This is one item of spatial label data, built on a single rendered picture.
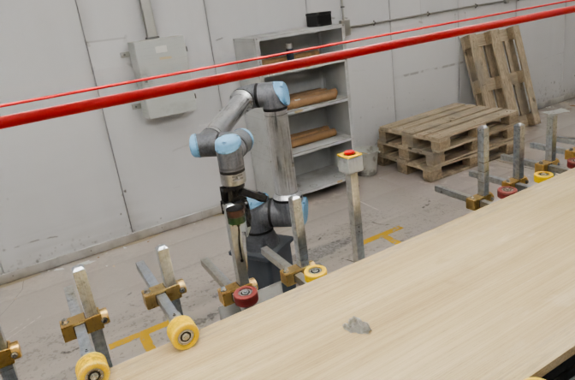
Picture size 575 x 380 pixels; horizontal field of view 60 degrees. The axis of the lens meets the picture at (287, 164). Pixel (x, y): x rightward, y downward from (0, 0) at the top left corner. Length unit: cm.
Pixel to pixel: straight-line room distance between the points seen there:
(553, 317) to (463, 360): 31
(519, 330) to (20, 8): 370
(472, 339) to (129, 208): 345
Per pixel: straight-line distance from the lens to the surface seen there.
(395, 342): 144
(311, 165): 505
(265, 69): 40
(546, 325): 154
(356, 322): 148
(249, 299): 167
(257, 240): 257
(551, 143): 283
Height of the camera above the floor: 180
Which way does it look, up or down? 18 degrees down
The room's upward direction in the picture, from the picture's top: 8 degrees counter-clockwise
